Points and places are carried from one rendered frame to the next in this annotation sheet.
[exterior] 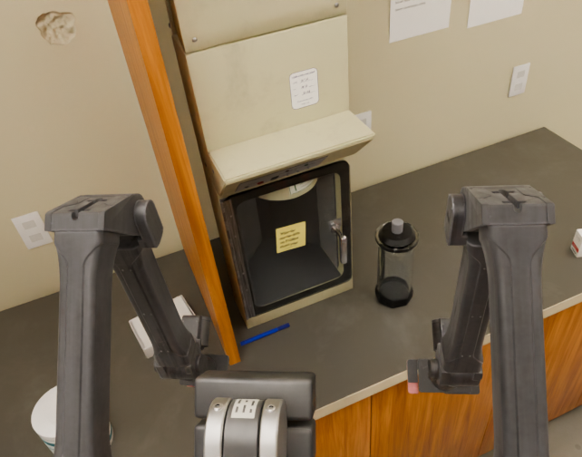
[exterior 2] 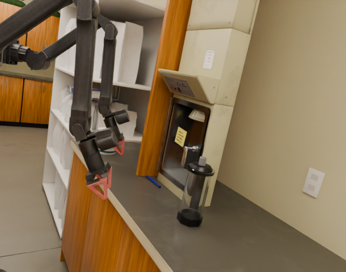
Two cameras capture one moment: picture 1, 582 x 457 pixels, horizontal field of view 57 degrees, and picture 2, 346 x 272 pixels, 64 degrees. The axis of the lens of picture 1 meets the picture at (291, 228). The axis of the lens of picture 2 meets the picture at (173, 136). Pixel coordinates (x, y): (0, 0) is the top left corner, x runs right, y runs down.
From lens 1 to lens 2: 148 cm
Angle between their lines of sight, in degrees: 71
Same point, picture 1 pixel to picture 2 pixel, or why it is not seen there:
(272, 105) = (198, 62)
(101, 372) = (67, 39)
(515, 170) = not seen: outside the picture
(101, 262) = not seen: hidden behind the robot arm
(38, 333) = not seen: hidden behind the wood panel
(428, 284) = (202, 236)
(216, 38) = (194, 26)
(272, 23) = (208, 25)
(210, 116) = (183, 58)
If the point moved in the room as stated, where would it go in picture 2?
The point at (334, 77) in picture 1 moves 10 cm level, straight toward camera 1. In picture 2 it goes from (219, 58) to (195, 53)
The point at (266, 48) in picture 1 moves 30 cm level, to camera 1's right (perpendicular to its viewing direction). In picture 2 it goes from (204, 35) to (234, 26)
